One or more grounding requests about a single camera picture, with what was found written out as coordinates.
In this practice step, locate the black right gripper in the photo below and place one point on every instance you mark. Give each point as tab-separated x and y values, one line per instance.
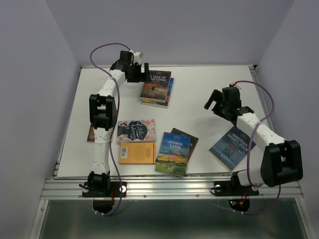
217	96

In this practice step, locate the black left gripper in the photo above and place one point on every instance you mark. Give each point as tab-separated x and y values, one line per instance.
141	76

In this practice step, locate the Animal Farm blue book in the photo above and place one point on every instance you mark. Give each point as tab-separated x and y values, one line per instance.
173	154

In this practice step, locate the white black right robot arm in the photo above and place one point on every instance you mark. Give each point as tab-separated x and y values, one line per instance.
271	159

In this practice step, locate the brown book under left arm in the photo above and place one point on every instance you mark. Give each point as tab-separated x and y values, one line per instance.
91	135

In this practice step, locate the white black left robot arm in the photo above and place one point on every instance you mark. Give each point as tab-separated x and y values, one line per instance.
103	117

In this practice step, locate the Little Women floral book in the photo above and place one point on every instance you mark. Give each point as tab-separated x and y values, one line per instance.
143	130

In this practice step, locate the Nineteen Eighty-Four blue book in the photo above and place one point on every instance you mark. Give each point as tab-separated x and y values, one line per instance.
231	148

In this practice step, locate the orange back cover book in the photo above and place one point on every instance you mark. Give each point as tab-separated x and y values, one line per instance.
137	153

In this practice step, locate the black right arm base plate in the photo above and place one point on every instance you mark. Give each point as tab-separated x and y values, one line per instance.
228	189

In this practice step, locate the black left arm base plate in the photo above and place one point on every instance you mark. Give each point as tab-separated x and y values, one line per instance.
114	191

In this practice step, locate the aluminium table frame rail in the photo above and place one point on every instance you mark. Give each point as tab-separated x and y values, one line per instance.
192	87

